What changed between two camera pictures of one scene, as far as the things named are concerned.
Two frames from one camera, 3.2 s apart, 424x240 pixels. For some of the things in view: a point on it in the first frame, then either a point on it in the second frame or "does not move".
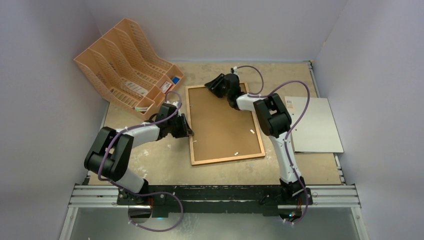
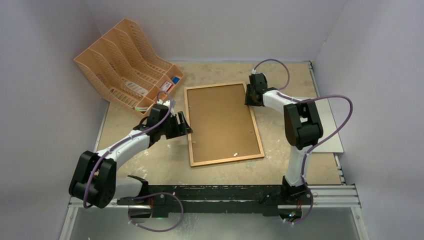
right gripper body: (218, 86) → (252, 95)
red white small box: (166, 87) does not move
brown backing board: (220, 131) does not move
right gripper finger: (217, 86) → (251, 97)
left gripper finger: (186, 130) does not move
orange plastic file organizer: (125, 64) does not move
